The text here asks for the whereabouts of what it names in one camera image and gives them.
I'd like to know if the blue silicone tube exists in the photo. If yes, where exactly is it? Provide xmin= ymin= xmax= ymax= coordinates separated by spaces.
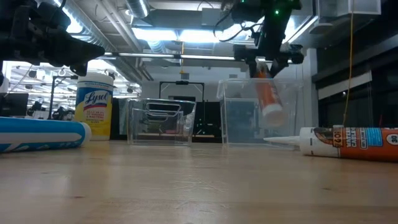
xmin=0 ymin=116 xmax=93 ymax=154

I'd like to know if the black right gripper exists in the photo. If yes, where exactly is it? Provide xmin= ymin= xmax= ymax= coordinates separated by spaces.
xmin=233 ymin=8 xmax=305 ymax=79

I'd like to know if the yellow hanging cord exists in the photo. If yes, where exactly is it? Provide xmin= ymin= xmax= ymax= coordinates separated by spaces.
xmin=341 ymin=0 xmax=356 ymax=127

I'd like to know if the black computer monitor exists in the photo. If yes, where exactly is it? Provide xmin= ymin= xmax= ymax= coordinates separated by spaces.
xmin=0 ymin=92 xmax=30 ymax=118

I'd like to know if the long ceiling light bar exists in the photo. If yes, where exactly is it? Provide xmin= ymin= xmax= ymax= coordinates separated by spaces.
xmin=102 ymin=51 xmax=237 ymax=62

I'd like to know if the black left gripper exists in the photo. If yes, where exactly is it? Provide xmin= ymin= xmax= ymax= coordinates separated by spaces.
xmin=17 ymin=0 xmax=106 ymax=77

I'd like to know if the silver ventilation duct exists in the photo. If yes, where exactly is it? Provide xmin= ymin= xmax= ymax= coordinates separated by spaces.
xmin=125 ymin=0 xmax=150 ymax=19

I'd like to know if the clear plastic bin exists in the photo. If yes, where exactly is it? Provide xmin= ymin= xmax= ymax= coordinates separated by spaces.
xmin=125 ymin=97 xmax=197 ymax=147
xmin=216 ymin=77 xmax=305 ymax=149

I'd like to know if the orange sealant caulk tube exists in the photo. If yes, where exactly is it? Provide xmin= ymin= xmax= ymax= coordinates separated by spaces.
xmin=263 ymin=125 xmax=398 ymax=163
xmin=254 ymin=62 xmax=286 ymax=126

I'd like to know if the black gantry frame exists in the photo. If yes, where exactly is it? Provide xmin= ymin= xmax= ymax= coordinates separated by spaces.
xmin=159 ymin=80 xmax=206 ymax=138

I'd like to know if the black equipment stand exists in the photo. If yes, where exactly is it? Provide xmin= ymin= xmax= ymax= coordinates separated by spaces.
xmin=47 ymin=75 xmax=79 ymax=121

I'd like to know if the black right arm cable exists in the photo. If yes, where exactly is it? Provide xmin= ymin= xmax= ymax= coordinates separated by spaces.
xmin=212 ymin=17 xmax=265 ymax=43

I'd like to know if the yellow Lysol wipes canister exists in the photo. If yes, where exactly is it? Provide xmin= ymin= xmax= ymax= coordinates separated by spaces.
xmin=73 ymin=72 xmax=114 ymax=141

